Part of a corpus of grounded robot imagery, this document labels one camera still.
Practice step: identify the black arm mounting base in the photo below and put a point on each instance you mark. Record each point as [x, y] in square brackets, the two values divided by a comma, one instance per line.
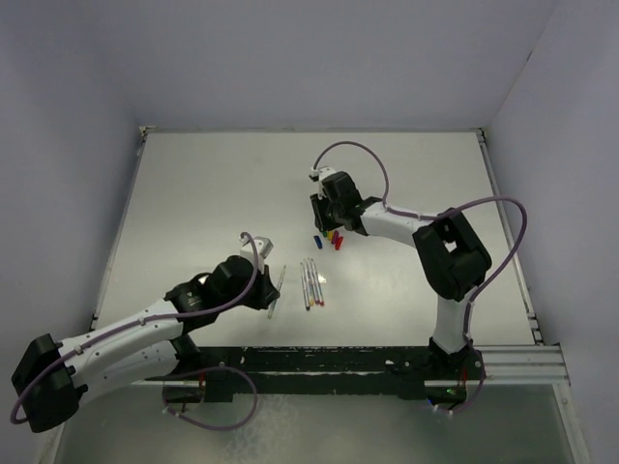
[407, 372]

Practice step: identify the yellow marker pen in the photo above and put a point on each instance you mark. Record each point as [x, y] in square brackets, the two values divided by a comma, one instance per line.
[309, 283]

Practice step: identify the aluminium frame rail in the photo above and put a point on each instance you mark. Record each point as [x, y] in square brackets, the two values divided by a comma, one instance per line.
[525, 365]

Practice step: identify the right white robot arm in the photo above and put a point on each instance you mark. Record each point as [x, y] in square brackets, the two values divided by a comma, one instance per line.
[452, 256]

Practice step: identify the purple marker pen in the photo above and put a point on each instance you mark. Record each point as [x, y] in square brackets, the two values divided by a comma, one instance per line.
[313, 284]

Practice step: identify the red marker pen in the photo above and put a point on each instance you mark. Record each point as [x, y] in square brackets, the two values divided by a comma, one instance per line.
[317, 282]

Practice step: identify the blue marker pen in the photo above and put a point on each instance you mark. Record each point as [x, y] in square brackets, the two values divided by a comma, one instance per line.
[304, 288]

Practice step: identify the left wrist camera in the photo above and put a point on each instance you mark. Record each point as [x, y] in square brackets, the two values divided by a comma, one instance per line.
[255, 249]

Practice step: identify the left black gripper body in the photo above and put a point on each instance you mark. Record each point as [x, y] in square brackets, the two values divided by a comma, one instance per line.
[256, 297]

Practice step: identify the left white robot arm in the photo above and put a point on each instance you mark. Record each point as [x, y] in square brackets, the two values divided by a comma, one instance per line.
[55, 378]

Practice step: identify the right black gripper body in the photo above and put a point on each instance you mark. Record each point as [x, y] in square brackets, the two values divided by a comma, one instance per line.
[329, 214]

